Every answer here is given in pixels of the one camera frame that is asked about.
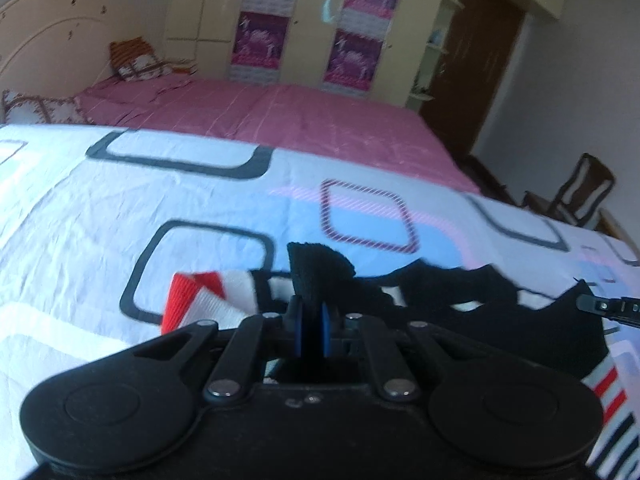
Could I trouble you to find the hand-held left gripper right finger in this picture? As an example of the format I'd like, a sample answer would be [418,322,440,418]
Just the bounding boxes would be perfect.
[319,302,502,404]

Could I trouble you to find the orange striped cushion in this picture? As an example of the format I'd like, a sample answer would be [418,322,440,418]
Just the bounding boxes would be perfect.
[109,37,157,72]

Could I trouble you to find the striped knit sweater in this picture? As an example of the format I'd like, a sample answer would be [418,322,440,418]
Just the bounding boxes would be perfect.
[160,241,640,480]

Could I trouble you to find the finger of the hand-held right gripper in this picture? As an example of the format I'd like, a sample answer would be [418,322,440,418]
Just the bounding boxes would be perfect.
[575,293,640,324]

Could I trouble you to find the cream wardrobe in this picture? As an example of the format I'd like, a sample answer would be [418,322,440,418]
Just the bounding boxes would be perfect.
[164,0,568,109]

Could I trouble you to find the white patterned cushion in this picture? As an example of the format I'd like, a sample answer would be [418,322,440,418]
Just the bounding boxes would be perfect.
[117,53,175,82]

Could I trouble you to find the printed white bed sheet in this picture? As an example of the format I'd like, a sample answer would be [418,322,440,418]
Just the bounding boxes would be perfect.
[0,122,640,480]

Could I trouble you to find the brown wooden chair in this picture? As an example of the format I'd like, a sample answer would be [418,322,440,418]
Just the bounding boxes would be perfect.
[522,153,616,229]

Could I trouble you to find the wooden bed frame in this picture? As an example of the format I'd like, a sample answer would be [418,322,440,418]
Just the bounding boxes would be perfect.
[597,208,634,242]

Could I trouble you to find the patterned white pillow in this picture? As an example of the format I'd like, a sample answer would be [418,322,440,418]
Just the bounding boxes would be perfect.
[1,89,97,126]

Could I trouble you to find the brown wooden door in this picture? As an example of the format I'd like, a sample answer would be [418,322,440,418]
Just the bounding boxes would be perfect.
[418,0,527,162]

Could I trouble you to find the cream round headboard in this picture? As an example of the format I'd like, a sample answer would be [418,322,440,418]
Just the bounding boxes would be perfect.
[0,0,151,126]

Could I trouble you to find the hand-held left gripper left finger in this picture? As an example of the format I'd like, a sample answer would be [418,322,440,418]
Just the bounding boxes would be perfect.
[135,295,305,407]

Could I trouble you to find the pink bed sheet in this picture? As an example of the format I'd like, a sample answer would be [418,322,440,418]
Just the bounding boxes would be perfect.
[75,75,484,197]

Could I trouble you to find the white corner shelf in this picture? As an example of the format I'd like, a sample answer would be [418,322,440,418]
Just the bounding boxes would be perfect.
[405,0,467,111]

